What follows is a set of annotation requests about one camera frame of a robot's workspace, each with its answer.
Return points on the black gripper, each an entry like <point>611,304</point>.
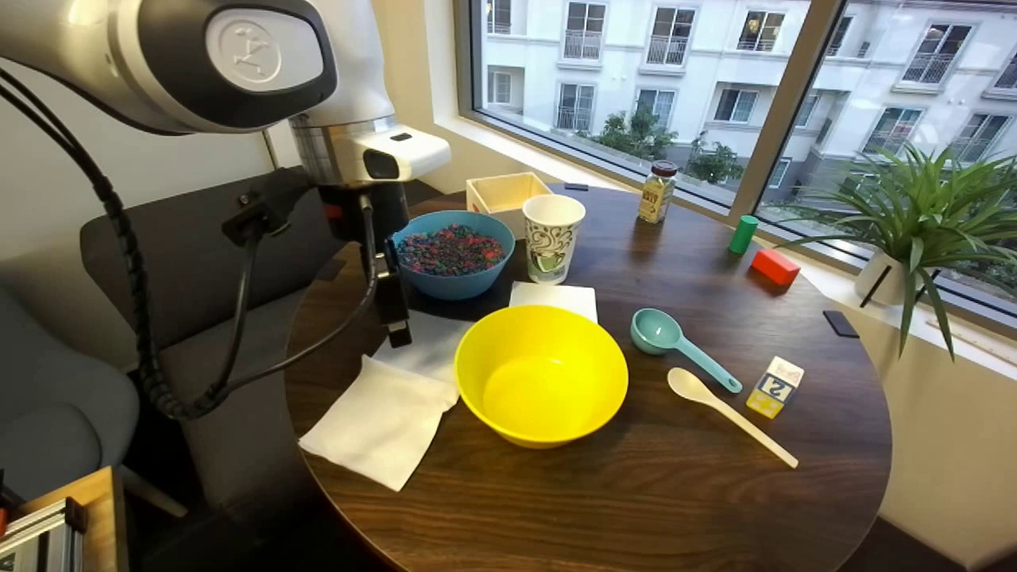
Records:
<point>373,214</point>

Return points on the white tissue napkin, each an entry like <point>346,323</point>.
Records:
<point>386,421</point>

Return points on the yellow plastic bowl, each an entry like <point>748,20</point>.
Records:
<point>541,377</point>

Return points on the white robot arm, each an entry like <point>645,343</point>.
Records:
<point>226,65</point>

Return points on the blue bowl of colourful beads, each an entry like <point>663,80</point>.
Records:
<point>451,257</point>

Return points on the white wooden box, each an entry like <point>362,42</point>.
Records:
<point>503,193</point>

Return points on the patterned paper cup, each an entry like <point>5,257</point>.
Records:
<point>552,234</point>

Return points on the grey chair right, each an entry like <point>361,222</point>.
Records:
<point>191,252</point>

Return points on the grey chair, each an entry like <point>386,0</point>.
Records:
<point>191,252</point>
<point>62,410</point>

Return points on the small white napkin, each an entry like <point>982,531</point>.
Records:
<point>548,304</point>

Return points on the glass jar with dark lid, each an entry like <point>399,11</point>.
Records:
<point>657,193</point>

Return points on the cream plastic spoon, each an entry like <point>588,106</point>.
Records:
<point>696,392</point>

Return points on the grey chair left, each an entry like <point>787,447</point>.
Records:
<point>62,410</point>

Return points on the green block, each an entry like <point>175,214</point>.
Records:
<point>741,236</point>

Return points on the red block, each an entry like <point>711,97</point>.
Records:
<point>773,268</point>

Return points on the small yellow white packet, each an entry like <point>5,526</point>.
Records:
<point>773,388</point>

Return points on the black tape patch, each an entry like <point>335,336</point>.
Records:
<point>840,324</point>

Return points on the potted green plant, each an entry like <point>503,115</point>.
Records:
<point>927,214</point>

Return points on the metal robot stand frame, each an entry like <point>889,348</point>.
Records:
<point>47,543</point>

